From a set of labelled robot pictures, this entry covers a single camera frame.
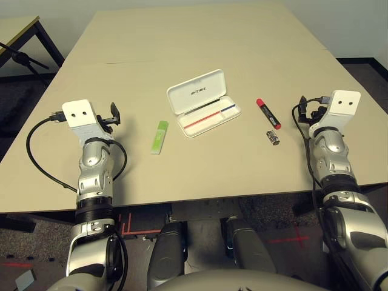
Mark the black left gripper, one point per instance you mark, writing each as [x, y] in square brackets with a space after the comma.
[107, 122]

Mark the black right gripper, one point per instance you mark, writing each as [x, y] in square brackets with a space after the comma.
[316, 114]

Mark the red and black marker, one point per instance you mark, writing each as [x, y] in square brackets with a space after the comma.
[268, 113]

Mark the green highlighter pen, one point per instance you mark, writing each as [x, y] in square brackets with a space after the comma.
[159, 139]

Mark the white plastic pencil case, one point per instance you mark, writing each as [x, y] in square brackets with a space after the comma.
[197, 91]

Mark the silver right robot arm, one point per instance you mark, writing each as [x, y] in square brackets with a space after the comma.
[333, 145]

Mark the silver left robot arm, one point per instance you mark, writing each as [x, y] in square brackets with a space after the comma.
[91, 157]

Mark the black tripod stand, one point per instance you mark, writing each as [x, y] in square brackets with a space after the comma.
[21, 57]

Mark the black table underframe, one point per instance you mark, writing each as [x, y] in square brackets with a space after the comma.
[206, 209]

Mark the grey robot left leg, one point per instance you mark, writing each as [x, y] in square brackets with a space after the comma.
[168, 248]

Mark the grey robot leg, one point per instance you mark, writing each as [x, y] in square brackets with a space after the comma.
[168, 248]
[248, 245]

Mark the grey robot right leg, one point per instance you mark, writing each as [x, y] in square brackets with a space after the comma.
[248, 245]

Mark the grey robot torso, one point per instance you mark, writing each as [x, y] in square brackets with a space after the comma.
[242, 280]

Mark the pale tilted floor card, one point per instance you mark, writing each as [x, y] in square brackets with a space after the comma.
[24, 279]

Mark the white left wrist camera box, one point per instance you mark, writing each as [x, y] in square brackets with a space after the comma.
[77, 115]

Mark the side table with black frame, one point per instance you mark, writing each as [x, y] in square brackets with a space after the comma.
[45, 39]

